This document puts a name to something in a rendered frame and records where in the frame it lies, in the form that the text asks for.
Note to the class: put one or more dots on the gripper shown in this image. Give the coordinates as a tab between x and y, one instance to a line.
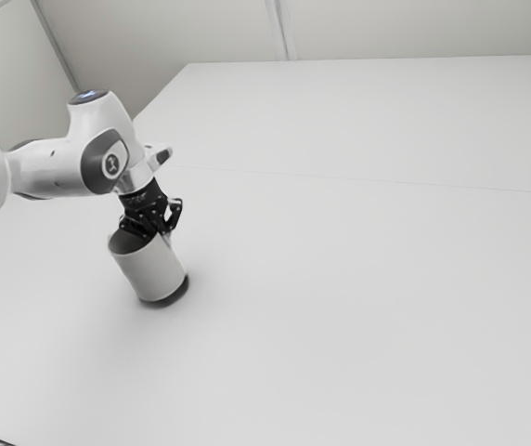
144	199

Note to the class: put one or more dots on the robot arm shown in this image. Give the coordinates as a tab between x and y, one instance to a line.
47	162

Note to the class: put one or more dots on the white cylindrical mug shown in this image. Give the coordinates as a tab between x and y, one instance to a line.
151	267

